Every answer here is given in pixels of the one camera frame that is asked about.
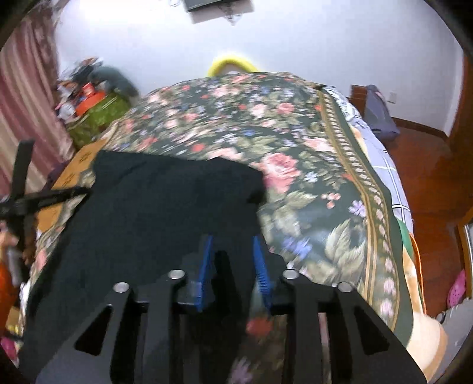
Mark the peach fleece blanket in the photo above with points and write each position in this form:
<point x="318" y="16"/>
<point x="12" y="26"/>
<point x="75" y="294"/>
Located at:
<point x="425" y="332"/>

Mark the orange box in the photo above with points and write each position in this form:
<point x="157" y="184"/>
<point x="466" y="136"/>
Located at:
<point x="88" y="101"/>

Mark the white wall socket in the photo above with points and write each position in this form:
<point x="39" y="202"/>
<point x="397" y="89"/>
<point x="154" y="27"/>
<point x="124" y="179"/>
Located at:
<point x="391" y="97"/>

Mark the brown wooden door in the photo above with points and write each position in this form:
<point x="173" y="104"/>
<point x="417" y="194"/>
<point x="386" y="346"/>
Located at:
<point x="461" y="110"/>

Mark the dark purple cloth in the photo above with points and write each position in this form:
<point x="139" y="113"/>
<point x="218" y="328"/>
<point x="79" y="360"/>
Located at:
<point x="57" y="177"/>

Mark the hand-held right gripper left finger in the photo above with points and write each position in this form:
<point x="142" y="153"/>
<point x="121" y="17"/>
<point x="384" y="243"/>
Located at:
<point x="205" y="275"/>

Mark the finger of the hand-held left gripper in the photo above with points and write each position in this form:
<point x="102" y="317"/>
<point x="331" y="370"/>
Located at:
<point x="25" y="166"/>
<point x="59" y="195"/>

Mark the pile of clutter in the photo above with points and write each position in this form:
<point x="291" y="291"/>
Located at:
<point x="72" y="85"/>

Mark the floral blanket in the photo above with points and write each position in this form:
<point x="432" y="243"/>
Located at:
<point x="295" y="166"/>

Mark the green patterned bag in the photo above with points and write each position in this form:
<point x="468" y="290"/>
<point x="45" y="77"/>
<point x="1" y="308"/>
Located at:
<point x="98" y="118"/>

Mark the small wall monitor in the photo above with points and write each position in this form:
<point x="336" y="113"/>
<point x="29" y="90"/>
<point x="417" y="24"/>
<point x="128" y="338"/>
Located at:
<point x="207" y="5"/>

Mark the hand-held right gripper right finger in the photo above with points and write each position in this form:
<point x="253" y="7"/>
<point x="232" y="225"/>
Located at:
<point x="260" y="275"/>

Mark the black elephant print t-shirt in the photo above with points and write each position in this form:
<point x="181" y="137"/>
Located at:
<point x="147" y="206"/>

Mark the grey plush toy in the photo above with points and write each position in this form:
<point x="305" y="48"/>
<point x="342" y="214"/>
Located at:
<point x="118" y="81"/>

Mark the checked bed sheet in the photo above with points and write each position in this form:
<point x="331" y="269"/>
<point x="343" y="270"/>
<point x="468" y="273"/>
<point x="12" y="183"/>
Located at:
<point x="384" y="170"/>

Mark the pink striped curtain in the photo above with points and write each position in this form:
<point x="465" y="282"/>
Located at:
<point x="26" y="103"/>

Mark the pink shoes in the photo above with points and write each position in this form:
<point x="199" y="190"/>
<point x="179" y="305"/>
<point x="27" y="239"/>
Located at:
<point x="457" y="290"/>

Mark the yellow foam tube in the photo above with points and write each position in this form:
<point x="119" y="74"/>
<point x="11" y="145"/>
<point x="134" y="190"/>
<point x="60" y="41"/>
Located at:
<point x="229" y="59"/>

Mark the wooden lap desk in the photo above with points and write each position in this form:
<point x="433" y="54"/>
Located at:
<point x="79" y="162"/>

